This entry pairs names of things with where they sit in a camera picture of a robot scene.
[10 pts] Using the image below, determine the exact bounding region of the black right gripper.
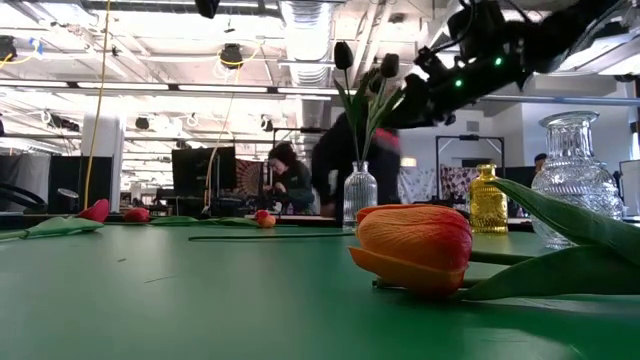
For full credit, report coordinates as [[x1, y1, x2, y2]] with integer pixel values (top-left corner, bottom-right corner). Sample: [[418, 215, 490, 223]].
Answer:
[[383, 47, 501, 130]]

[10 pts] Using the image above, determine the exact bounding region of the black artificial tulip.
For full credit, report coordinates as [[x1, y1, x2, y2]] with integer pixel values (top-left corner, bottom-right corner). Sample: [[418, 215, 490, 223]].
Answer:
[[360, 52, 407, 164], [332, 40, 362, 166], [357, 68, 385, 164]]

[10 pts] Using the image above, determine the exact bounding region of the reddish orange artificial tulip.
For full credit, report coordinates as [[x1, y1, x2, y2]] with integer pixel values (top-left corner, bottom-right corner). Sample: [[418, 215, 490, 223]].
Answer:
[[253, 208, 277, 230]]

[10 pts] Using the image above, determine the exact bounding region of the red artificial tulip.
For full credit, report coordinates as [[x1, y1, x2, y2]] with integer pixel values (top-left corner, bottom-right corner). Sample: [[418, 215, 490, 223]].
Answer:
[[122, 207, 301, 229], [0, 198, 111, 242], [372, 243, 640, 303]]

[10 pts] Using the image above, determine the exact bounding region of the small clear ribbed vase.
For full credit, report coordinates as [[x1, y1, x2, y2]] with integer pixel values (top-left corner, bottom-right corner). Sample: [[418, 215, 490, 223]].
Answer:
[[342, 160, 379, 232]]

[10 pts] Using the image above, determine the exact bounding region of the yellow glass vase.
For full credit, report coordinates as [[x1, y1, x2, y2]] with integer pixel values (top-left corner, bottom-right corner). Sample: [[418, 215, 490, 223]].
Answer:
[[468, 163, 510, 235]]

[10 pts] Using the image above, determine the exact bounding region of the large clear cut-glass vase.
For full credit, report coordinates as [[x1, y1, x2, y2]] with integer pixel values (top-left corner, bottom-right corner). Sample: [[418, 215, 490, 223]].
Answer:
[[529, 110, 625, 251]]

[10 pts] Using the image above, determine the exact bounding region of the white patterned cloth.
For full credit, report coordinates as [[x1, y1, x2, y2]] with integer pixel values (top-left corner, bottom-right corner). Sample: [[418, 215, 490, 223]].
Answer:
[[398, 167, 437, 204]]

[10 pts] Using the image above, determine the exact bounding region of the dark patterned cloth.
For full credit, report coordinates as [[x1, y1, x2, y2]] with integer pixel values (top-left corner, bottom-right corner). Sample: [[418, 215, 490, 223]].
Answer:
[[439, 164, 480, 201]]

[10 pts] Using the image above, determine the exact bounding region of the ceiling light strip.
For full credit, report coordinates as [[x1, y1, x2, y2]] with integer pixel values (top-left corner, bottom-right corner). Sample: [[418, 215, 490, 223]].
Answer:
[[76, 81, 171, 92], [276, 86, 341, 96], [0, 78, 70, 89], [177, 83, 270, 94]]

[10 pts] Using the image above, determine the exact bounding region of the grey horizontal pipe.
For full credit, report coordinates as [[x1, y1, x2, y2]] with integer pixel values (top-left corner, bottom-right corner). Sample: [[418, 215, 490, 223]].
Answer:
[[479, 94, 640, 107]]

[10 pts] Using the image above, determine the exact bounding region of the mandala patterned tapestry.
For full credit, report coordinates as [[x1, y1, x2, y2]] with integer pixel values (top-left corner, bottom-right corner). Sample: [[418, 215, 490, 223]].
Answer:
[[234, 158, 266, 197]]

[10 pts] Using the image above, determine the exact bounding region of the black round ceiling device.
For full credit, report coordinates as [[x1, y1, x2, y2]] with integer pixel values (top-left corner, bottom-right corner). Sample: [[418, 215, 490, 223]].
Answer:
[[219, 43, 245, 70]]

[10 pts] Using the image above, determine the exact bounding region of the pale computer screen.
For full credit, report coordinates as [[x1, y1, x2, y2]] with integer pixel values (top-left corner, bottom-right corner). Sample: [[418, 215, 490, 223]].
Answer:
[[619, 159, 640, 217]]

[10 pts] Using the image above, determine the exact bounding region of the black monitor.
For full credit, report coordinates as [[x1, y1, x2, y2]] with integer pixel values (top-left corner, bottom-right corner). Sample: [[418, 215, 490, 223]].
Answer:
[[171, 146, 237, 199]]

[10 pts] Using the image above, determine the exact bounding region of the green table mat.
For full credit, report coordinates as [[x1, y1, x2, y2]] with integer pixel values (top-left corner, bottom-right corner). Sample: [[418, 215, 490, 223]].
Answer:
[[0, 222, 640, 360]]

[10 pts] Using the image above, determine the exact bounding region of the white pillar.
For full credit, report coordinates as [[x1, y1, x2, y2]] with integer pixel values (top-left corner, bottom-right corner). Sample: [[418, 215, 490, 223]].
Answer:
[[81, 110, 125, 214]]

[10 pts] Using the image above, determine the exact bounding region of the black partition panel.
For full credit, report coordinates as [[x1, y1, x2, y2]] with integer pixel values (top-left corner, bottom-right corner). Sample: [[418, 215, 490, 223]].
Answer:
[[48, 155, 114, 215]]

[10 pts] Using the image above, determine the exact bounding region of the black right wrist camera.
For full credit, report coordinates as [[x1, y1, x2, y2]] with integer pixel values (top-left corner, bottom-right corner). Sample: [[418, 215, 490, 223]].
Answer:
[[446, 0, 507, 60]]

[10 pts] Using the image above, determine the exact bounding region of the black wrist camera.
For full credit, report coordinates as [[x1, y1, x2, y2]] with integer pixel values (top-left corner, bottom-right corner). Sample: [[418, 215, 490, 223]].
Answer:
[[193, 0, 222, 20], [446, 0, 507, 60]]

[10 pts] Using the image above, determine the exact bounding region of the silver ventilation duct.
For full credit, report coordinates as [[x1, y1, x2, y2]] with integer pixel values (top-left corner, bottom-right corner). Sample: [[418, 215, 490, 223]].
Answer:
[[278, 0, 335, 132]]

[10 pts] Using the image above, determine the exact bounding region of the yellow cable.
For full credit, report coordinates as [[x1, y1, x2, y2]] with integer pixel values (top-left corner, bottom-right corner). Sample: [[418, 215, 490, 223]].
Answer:
[[202, 43, 262, 214], [82, 0, 112, 214]]

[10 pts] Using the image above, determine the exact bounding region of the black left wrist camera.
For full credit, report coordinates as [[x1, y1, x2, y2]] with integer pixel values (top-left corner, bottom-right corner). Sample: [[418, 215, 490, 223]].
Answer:
[[193, 0, 222, 20]]

